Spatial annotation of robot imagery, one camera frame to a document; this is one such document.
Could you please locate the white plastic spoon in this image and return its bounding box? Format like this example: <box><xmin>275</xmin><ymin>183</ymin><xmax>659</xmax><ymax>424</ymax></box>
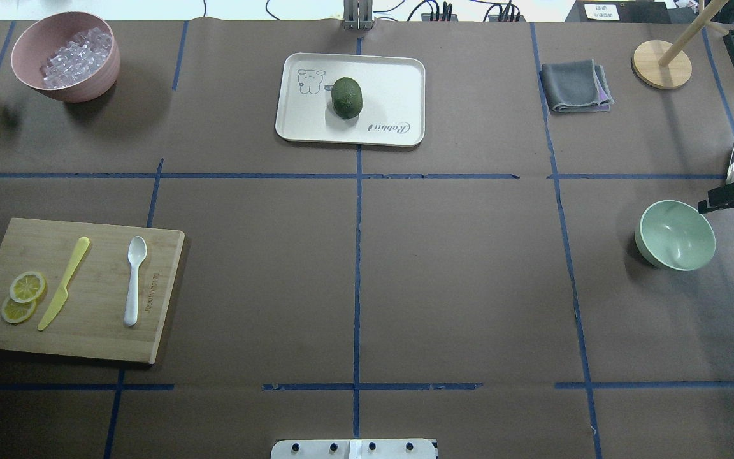
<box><xmin>123</xmin><ymin>235</ymin><xmax>147</xmax><ymax>326</ymax></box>

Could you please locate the bamboo cutting board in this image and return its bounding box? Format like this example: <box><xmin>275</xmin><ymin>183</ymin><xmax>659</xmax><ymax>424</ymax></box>
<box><xmin>0</xmin><ymin>218</ymin><xmax>185</xmax><ymax>364</ymax></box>

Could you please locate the folded grey cloth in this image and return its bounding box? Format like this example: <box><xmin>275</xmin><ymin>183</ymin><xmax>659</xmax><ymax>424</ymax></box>
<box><xmin>540</xmin><ymin>60</ymin><xmax>614</xmax><ymax>113</ymax></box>

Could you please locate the pink bowl with ice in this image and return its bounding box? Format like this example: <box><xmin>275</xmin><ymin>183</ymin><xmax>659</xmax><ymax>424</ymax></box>
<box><xmin>11</xmin><ymin>11</ymin><xmax>120</xmax><ymax>103</ymax></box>

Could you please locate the mint green bowl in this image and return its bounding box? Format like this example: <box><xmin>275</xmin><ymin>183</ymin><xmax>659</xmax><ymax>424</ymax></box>
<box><xmin>634</xmin><ymin>200</ymin><xmax>716</xmax><ymax>272</ymax></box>

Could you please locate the wooden mug tree stand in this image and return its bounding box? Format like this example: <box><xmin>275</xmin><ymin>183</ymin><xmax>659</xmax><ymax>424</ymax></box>
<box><xmin>631</xmin><ymin>1</ymin><xmax>729</xmax><ymax>89</ymax></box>

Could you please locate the lemon slice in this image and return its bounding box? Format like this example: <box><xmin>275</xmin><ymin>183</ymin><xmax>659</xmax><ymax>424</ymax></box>
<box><xmin>9</xmin><ymin>271</ymin><xmax>47</xmax><ymax>304</ymax></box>
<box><xmin>0</xmin><ymin>297</ymin><xmax>38</xmax><ymax>324</ymax></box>

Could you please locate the cream rabbit tray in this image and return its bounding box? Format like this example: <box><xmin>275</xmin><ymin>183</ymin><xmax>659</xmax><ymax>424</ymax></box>
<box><xmin>275</xmin><ymin>53</ymin><xmax>426</xmax><ymax>147</ymax></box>

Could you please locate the lower lemon slice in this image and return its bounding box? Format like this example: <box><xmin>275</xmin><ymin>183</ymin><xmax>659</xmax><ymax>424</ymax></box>
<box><xmin>0</xmin><ymin>297</ymin><xmax>38</xmax><ymax>324</ymax></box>

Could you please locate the green avocado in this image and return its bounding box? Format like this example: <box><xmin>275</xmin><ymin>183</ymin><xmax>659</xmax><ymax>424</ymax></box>
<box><xmin>330</xmin><ymin>76</ymin><xmax>364</xmax><ymax>120</ymax></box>

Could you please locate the yellow plastic knife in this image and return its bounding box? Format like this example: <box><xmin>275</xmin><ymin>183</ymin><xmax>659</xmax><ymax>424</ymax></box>
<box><xmin>37</xmin><ymin>237</ymin><xmax>91</xmax><ymax>332</ymax></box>

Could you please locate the upper lemon slice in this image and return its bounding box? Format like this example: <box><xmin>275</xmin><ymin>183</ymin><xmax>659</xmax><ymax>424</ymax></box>
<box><xmin>9</xmin><ymin>271</ymin><xmax>47</xmax><ymax>304</ymax></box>

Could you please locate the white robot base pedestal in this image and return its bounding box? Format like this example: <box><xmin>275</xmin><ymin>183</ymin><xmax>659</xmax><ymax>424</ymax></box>
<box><xmin>270</xmin><ymin>438</ymin><xmax>439</xmax><ymax>458</ymax></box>

